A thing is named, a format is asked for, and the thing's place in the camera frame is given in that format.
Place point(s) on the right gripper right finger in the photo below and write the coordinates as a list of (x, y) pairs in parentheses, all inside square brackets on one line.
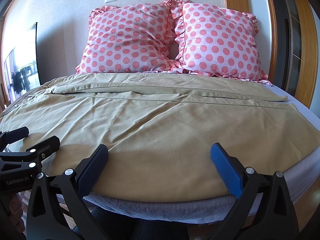
[(263, 208)]

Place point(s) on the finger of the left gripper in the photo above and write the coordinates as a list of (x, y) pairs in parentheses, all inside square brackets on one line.
[(9, 137), (47, 146)]

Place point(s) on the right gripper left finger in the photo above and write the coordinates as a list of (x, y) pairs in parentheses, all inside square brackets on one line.
[(56, 208)]

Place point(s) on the khaki pants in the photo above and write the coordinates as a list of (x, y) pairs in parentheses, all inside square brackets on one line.
[(160, 124)]

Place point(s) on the operator left hand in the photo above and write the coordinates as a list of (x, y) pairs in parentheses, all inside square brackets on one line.
[(13, 208)]

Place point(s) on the lavender bed sheet mattress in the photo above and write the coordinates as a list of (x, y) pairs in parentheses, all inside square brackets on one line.
[(175, 207)]

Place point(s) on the black flat television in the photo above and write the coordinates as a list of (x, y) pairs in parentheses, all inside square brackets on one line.
[(20, 66)]

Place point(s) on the left polka dot pillow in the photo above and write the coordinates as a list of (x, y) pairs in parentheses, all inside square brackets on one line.
[(130, 39)]

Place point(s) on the polka dot pillow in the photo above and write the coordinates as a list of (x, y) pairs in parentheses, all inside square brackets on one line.
[(215, 41), (130, 39)]

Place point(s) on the right polka dot pillow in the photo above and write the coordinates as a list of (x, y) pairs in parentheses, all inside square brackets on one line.
[(215, 41)]

